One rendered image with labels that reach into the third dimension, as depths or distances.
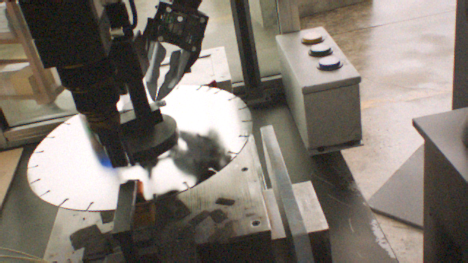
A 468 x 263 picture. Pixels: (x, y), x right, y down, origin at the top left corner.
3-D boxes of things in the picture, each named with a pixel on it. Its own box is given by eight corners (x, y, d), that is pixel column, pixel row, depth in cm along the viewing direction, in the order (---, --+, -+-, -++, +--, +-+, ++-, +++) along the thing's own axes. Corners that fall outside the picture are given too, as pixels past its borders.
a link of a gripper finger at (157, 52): (133, 103, 75) (151, 42, 73) (134, 93, 81) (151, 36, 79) (154, 109, 76) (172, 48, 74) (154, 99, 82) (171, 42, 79)
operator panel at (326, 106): (283, 94, 125) (275, 35, 118) (327, 85, 125) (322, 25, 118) (309, 156, 101) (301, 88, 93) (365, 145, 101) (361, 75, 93)
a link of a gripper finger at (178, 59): (154, 109, 76) (172, 48, 74) (154, 99, 82) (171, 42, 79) (175, 115, 77) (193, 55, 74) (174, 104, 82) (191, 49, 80)
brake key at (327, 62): (316, 67, 102) (316, 58, 101) (337, 63, 102) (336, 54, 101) (322, 76, 98) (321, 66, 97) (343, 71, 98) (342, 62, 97)
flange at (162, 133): (120, 168, 70) (115, 153, 69) (93, 138, 79) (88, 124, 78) (191, 135, 75) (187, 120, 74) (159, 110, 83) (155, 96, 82)
